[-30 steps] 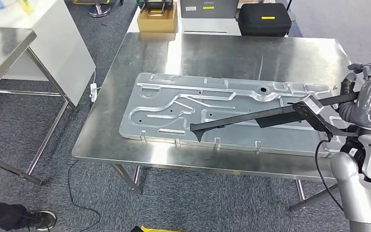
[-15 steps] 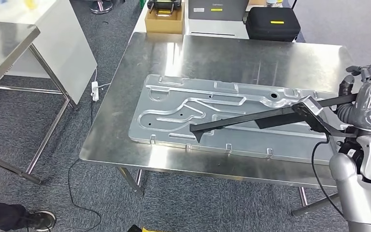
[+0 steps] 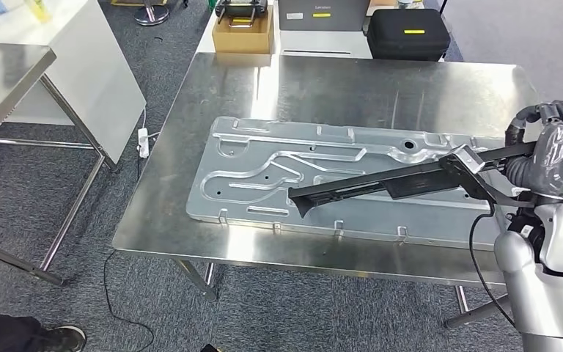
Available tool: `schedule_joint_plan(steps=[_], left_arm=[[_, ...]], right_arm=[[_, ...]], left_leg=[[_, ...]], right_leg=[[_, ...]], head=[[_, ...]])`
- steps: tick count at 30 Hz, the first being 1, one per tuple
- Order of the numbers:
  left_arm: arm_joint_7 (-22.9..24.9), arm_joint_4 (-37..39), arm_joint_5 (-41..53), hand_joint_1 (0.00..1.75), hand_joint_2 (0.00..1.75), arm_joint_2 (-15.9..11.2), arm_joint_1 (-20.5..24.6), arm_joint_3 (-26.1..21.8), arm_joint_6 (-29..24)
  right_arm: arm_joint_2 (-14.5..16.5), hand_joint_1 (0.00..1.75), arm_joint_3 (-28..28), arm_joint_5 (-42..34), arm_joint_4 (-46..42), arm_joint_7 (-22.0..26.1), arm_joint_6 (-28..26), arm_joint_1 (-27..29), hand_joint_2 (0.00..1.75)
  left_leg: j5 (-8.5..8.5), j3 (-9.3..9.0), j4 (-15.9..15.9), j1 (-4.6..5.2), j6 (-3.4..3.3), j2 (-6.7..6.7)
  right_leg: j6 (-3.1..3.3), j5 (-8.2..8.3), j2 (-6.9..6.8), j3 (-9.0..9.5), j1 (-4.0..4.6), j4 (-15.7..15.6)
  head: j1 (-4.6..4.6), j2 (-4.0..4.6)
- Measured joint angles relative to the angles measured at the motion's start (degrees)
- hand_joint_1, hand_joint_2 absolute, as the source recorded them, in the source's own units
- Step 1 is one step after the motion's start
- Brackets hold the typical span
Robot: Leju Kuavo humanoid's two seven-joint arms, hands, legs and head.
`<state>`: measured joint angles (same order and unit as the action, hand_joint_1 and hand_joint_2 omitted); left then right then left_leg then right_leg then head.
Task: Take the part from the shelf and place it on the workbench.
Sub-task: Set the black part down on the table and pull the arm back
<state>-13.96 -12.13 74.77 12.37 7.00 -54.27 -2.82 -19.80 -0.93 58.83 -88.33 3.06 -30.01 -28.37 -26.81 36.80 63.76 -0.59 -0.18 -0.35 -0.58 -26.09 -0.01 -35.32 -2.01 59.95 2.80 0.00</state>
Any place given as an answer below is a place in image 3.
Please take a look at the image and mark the round chrome stool base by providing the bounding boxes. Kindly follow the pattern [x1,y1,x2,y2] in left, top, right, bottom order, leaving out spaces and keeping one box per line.
[133,0,172,26]

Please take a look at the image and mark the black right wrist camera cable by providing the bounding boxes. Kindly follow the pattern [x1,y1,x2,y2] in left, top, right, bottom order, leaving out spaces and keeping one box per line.
[468,199,518,330]

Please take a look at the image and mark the white power strip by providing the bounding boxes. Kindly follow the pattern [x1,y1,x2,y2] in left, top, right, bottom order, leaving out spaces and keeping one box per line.
[136,127,151,160]

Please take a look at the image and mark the black floor cable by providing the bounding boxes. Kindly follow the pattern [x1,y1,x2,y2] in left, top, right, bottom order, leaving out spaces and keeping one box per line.
[101,155,156,352]

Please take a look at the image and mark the large steel workbench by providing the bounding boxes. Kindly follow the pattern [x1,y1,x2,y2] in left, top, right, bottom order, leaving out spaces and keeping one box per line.
[112,51,544,330]

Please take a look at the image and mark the grey equipment case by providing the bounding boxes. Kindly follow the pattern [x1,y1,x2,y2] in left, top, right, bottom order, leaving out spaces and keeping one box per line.
[277,0,372,33]

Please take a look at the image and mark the black hard case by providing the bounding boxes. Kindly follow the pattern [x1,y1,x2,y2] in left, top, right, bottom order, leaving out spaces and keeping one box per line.
[366,8,452,63]

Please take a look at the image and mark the white power strip cable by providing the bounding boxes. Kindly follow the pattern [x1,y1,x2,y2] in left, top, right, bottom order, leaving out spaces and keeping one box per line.
[140,107,162,142]

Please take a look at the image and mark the black plastic frame part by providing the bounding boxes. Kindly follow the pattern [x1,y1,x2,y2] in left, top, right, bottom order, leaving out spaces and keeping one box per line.
[287,141,538,219]

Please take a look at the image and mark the yellow bottle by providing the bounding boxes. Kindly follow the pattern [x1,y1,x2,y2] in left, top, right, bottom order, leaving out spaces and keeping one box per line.
[25,0,53,23]

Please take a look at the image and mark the small steel table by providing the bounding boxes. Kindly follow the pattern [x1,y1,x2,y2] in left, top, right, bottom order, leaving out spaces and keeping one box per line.
[0,35,118,287]

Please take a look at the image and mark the black device in box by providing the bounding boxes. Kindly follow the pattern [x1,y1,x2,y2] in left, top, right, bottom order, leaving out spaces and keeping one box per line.
[214,0,269,29]

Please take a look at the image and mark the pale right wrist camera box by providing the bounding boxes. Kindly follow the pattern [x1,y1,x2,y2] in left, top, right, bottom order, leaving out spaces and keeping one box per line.
[449,144,487,175]

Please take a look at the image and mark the stamped sheet metal panel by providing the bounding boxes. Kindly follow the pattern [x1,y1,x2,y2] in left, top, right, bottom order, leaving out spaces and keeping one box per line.
[185,116,523,252]

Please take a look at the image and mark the white flat box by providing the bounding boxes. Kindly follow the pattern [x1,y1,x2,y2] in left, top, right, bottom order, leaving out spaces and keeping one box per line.
[278,29,375,61]

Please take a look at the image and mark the cardboard box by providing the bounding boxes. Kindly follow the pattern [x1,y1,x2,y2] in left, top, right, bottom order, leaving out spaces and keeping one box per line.
[211,4,276,55]

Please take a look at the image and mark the person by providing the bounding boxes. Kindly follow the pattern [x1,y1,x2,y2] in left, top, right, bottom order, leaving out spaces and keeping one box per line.
[0,308,88,352]

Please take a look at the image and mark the white board panel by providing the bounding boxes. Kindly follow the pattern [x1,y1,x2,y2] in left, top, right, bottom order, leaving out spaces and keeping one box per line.
[0,0,148,166]

